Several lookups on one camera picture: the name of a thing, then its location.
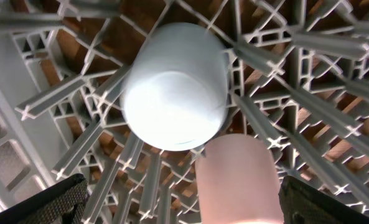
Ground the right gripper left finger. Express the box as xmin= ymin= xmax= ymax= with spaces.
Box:
xmin=0 ymin=174 xmax=88 ymax=224

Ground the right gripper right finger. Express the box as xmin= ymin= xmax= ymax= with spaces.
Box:
xmin=279 ymin=175 xmax=369 ymax=224

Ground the pink plastic cup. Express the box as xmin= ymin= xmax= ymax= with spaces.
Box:
xmin=195 ymin=134 xmax=284 ymax=224

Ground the light blue plastic cup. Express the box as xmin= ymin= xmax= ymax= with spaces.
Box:
xmin=120 ymin=22 xmax=229 ymax=151

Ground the grey dishwasher rack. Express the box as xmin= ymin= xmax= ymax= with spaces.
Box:
xmin=0 ymin=1 xmax=369 ymax=223

